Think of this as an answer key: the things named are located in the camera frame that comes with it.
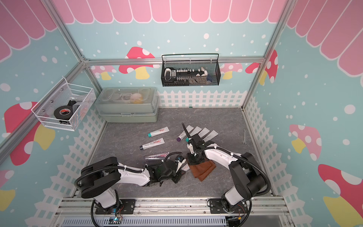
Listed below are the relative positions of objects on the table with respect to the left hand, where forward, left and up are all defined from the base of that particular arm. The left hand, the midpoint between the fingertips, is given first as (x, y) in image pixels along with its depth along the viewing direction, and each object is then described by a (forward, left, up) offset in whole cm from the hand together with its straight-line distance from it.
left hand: (182, 173), depth 86 cm
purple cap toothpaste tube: (+29, -14, +2) cm, 33 cm away
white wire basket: (+29, +55, +35) cm, 71 cm away
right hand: (+6, -4, +3) cm, 8 cm away
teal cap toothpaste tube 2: (+31, -9, +2) cm, 32 cm away
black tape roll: (+18, +60, +34) cm, 71 cm away
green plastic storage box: (+45, +42, +14) cm, 63 cm away
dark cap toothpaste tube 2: (+27, -20, +1) cm, 33 cm away
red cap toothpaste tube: (+2, -2, +3) cm, 4 cm away
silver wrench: (+23, -43, +1) cm, 48 cm away
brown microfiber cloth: (+1, -12, +2) cm, 12 cm away
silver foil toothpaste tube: (+10, +16, +2) cm, 19 cm away
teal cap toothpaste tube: (+29, +17, +2) cm, 34 cm away
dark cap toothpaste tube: (+19, +22, +2) cm, 29 cm away
